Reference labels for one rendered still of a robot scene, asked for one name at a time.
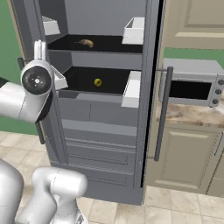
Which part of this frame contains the grey left fridge door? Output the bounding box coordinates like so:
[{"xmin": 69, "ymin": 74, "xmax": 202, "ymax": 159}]
[{"xmin": 8, "ymin": 0, "xmax": 70, "ymax": 166}]

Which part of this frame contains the white fridge door bin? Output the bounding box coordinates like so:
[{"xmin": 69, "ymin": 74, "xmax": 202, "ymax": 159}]
[
  {"xmin": 121, "ymin": 17, "xmax": 145, "ymax": 46},
  {"xmin": 120, "ymin": 70, "xmax": 143, "ymax": 109},
  {"xmin": 52, "ymin": 65, "xmax": 70, "ymax": 91},
  {"xmin": 41, "ymin": 15, "xmax": 61, "ymax": 37}
]

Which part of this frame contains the grey fridge drawer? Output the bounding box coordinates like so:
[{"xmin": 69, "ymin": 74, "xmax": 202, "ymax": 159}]
[{"xmin": 64, "ymin": 137, "xmax": 138, "ymax": 188}]

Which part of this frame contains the dark grey long door handle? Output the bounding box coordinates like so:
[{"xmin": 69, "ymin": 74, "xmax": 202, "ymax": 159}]
[{"xmin": 153, "ymin": 66, "xmax": 175, "ymax": 163}]

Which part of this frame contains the beige base cupboard door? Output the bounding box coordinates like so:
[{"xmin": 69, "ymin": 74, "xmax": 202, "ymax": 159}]
[{"xmin": 145, "ymin": 122, "xmax": 224, "ymax": 195}]

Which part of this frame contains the grey right fridge door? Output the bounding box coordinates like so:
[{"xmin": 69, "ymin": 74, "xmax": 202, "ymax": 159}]
[{"xmin": 121, "ymin": 0, "xmax": 166, "ymax": 206}]

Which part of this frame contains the grey toaster oven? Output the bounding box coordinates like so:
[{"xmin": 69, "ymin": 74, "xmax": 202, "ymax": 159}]
[{"xmin": 157, "ymin": 57, "xmax": 224, "ymax": 109}]

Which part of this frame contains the brown yellow banana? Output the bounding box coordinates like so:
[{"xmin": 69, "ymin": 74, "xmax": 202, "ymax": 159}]
[{"xmin": 76, "ymin": 38, "xmax": 95, "ymax": 49}]

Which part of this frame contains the grey cupboard handle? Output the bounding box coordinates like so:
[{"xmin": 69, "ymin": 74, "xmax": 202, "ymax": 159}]
[{"xmin": 213, "ymin": 130, "xmax": 224, "ymax": 158}]

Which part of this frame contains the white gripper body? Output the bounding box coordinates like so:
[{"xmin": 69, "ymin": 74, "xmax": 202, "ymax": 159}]
[{"xmin": 33, "ymin": 39, "xmax": 47, "ymax": 61}]

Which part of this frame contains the grey fridge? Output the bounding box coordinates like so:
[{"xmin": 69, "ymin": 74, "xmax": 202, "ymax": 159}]
[{"xmin": 38, "ymin": 0, "xmax": 147, "ymax": 207}]

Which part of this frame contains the grey fridge door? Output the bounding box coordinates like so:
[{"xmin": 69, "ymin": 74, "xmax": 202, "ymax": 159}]
[
  {"xmin": 8, "ymin": 0, "xmax": 70, "ymax": 166},
  {"xmin": 121, "ymin": 0, "xmax": 166, "ymax": 206}
]

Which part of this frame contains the beige wall cupboard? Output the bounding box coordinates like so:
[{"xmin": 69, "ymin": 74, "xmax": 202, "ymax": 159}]
[{"xmin": 161, "ymin": 0, "xmax": 224, "ymax": 51}]

